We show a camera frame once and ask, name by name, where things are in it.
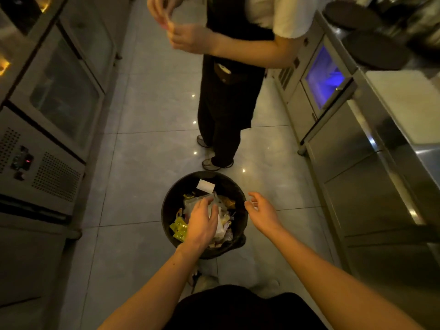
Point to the brown pouch in apron pocket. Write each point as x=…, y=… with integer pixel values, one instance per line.
x=223, y=72

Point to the blue-lit glass door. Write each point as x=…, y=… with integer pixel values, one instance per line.
x=323, y=77

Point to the steel glass-door cabinet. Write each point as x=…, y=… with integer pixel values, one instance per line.
x=62, y=96

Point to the person's right hand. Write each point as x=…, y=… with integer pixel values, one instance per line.
x=266, y=216

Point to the person's grey shoe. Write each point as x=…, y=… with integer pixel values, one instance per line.
x=268, y=286
x=206, y=283

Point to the steel counter cabinet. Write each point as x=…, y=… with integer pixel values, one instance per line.
x=364, y=175

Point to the white cutting board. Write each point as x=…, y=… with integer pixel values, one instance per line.
x=405, y=106

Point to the pile of mixed trash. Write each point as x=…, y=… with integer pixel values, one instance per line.
x=225, y=223

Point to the person's right forearm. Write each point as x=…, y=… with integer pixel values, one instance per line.
x=330, y=285

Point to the person's left forearm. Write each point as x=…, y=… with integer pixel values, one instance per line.
x=154, y=292

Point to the person's left hand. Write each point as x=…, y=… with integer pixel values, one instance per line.
x=201, y=226

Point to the person's black clothing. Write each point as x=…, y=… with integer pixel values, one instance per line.
x=240, y=311

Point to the cabinet control panel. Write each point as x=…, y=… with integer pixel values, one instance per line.
x=21, y=162

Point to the clear plastic wrapper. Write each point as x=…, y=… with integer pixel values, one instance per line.
x=191, y=202

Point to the person's left thumb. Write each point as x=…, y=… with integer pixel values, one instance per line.
x=214, y=213

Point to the white paper slip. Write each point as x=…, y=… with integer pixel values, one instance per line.
x=205, y=186

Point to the black round tray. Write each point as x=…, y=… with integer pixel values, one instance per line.
x=352, y=15
x=375, y=50

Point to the yellow crumpled wrapper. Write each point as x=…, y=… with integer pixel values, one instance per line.
x=179, y=230

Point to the black round trash bin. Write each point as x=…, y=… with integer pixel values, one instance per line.
x=172, y=202

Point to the person's right thumb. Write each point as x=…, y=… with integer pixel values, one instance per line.
x=250, y=208

